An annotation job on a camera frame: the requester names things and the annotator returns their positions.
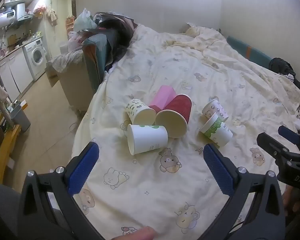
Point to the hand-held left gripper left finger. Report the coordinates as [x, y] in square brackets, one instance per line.
[83, 172]

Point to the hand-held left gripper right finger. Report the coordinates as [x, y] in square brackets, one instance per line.
[218, 170]

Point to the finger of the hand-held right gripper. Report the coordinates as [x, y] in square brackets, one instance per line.
[270, 142]
[290, 133]

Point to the white cup with green print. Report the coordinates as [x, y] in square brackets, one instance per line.
[216, 131]

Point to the small bear print cup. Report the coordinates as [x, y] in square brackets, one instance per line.
[215, 108]

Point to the red paper cup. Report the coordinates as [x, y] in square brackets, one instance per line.
[176, 120]

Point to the white cup with green dots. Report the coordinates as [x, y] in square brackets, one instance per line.
[147, 140]

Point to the cream patterned paper cup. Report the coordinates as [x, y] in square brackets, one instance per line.
[138, 111]

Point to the pink paper cup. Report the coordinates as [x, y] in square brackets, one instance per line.
[161, 98]

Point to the person's right hand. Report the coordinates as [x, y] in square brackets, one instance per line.
[287, 201]

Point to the person's left hand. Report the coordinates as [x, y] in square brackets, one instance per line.
[137, 235]

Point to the black clothing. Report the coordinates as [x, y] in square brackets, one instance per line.
[285, 68]

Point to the grey trash bin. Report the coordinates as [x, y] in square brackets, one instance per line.
[21, 117]

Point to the yellow wooden chair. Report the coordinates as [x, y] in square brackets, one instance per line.
[2, 150]

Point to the person's grey trouser leg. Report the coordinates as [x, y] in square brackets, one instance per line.
[2, 210]

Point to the teal bed board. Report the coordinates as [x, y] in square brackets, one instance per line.
[250, 51]

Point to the beige sofa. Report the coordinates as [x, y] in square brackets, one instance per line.
[71, 80]

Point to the cardboard box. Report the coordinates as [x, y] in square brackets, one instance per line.
[52, 76]

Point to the white kitchen cabinet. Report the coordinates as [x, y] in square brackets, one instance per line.
[12, 73]

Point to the white washing machine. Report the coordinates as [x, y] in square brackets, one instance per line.
[36, 55]

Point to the cream pillow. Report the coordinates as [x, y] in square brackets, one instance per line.
[193, 31]

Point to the dark clothes pile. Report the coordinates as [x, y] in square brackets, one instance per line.
[116, 28]

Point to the white plastic bag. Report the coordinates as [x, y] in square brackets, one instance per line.
[83, 20]

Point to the hanging beige cloth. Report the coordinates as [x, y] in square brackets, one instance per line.
[52, 15]

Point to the range hood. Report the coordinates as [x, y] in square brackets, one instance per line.
[25, 18]

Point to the pink hanging bag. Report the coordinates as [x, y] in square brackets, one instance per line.
[41, 7]

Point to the white water heater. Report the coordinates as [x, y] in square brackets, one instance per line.
[6, 17]

